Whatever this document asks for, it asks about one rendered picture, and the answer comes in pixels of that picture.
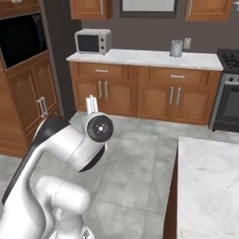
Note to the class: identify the wooden base cupboard run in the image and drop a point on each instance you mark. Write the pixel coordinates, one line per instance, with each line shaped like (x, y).
(149, 90)

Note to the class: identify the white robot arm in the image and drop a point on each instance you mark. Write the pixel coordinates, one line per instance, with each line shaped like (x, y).
(59, 146)

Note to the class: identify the dark framed window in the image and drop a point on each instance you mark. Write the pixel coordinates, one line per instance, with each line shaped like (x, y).
(148, 7)

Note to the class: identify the wooden island with marble top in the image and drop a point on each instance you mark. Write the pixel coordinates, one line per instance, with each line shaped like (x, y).
(208, 193)

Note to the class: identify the tall wooden cupboard unit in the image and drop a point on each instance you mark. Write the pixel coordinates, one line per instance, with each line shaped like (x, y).
(21, 105)

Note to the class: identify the black built-in oven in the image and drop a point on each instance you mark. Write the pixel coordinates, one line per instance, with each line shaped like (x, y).
(21, 39)

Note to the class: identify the silver microwave oven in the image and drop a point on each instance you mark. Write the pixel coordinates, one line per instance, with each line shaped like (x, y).
(93, 42)

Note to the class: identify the white wall socket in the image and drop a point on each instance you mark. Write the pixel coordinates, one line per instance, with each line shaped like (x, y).
(187, 43)

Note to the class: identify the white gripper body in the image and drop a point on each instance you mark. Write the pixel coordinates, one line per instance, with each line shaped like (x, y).
(92, 105)

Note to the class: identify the black and silver cooker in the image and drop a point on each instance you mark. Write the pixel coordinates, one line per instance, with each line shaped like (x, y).
(229, 93)

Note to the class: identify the wooden wall cupboard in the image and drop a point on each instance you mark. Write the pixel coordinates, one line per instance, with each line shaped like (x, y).
(208, 9)
(88, 9)

